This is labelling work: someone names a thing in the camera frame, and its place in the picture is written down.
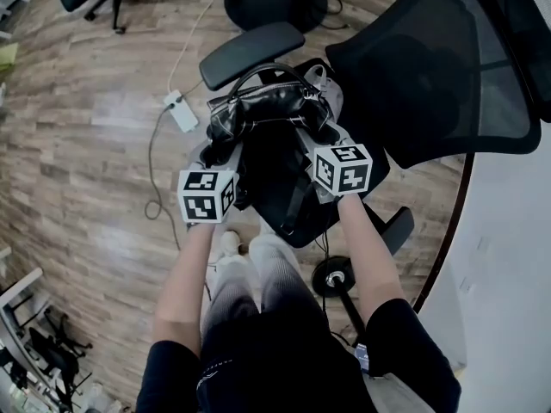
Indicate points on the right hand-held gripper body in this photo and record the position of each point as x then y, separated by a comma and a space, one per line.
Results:
344, 170

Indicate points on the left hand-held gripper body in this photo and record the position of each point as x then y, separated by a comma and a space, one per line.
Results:
201, 194

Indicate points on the black leather handbag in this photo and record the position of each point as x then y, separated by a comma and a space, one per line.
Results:
271, 162

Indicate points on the black mesh office chair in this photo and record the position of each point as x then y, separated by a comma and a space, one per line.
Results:
422, 93

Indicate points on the person's right forearm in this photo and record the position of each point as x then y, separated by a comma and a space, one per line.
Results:
370, 256

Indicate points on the person's left forearm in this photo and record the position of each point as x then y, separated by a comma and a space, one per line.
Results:
181, 282

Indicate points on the person's light shoe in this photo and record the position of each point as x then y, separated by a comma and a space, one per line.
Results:
229, 243

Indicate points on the gray baseball cap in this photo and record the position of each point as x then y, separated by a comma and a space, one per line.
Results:
332, 93

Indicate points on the white power strip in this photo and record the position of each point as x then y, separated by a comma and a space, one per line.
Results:
181, 110

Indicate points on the black coat rack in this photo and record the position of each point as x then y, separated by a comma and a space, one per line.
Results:
333, 280

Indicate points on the person's gray trouser legs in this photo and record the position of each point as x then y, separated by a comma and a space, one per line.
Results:
275, 282

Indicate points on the beige round table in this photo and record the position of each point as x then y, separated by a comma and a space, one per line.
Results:
275, 2

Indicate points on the person's navy shirt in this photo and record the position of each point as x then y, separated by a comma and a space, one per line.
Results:
275, 368

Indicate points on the green seat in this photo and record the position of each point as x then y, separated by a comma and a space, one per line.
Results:
8, 56

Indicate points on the white metal frame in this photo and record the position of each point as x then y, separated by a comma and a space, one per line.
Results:
17, 299

